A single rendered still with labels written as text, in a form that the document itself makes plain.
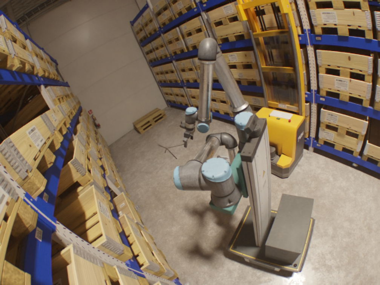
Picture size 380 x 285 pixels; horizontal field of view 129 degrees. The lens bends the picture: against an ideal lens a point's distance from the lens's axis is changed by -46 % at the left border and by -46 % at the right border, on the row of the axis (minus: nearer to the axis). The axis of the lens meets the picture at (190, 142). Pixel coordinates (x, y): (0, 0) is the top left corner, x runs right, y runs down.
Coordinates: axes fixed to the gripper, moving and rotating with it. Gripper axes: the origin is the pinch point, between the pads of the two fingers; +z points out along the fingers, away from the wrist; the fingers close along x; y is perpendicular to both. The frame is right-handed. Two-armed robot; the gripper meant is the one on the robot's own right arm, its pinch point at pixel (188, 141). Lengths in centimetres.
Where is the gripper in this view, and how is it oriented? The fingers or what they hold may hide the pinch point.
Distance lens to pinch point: 156.4
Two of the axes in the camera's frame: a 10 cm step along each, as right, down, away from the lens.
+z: -0.6, 7.7, 6.3
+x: 4.3, -5.5, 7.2
